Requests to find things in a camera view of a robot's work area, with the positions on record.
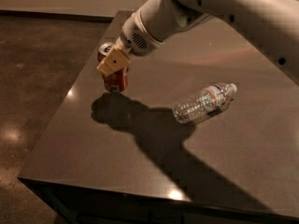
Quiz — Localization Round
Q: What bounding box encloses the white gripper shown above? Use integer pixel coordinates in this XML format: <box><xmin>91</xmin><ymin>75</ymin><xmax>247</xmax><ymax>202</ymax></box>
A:
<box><xmin>97</xmin><ymin>11</ymin><xmax>163</xmax><ymax>77</ymax></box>

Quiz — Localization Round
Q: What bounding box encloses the red coke can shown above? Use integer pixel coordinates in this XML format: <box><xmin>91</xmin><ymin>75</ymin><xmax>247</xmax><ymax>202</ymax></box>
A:
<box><xmin>97</xmin><ymin>42</ymin><xmax>128</xmax><ymax>93</ymax></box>

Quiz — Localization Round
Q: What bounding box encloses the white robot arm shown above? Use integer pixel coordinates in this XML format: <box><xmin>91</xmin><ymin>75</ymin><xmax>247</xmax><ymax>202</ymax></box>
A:
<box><xmin>97</xmin><ymin>0</ymin><xmax>299</xmax><ymax>82</ymax></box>

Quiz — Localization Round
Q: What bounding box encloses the clear plastic water bottle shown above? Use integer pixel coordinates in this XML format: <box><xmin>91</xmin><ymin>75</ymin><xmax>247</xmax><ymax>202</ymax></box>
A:
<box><xmin>172</xmin><ymin>83</ymin><xmax>237</xmax><ymax>124</ymax></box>

